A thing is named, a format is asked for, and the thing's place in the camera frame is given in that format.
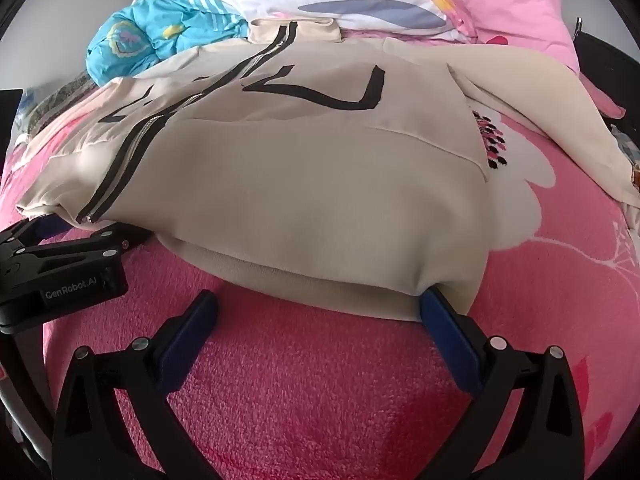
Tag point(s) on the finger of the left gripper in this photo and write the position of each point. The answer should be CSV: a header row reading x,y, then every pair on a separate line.
x,y
34,237

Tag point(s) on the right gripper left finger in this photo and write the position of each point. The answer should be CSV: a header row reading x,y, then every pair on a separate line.
x,y
91,440

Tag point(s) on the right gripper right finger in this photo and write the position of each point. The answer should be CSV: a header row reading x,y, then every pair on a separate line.
x,y
546,438

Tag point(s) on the beige zip-up hoodie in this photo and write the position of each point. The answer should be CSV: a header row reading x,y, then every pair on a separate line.
x,y
349,175

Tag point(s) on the pink fleece bed blanket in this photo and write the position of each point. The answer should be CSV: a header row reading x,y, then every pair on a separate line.
x,y
283,390

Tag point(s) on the blue cartoon pillow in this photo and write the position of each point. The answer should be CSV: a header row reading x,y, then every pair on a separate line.
x,y
150,31

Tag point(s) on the black bedside furniture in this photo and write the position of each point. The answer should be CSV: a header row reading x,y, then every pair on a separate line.
x,y
610,76

